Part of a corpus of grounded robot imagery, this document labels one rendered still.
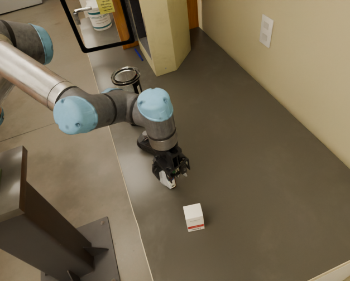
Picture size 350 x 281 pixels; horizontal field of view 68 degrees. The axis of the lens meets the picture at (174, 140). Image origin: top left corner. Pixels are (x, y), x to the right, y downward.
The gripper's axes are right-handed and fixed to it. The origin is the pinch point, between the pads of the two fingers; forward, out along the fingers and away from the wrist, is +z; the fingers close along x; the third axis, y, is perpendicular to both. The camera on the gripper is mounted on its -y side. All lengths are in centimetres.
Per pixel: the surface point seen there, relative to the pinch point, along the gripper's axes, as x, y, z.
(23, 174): -40, -45, 6
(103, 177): -11, -98, 98
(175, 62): 44, -52, 0
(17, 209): -46, -30, 5
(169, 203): -5.0, 4.9, 4.6
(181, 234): -8.6, 15.2, 4.5
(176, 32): 48, -54, -13
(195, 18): 81, -79, -1
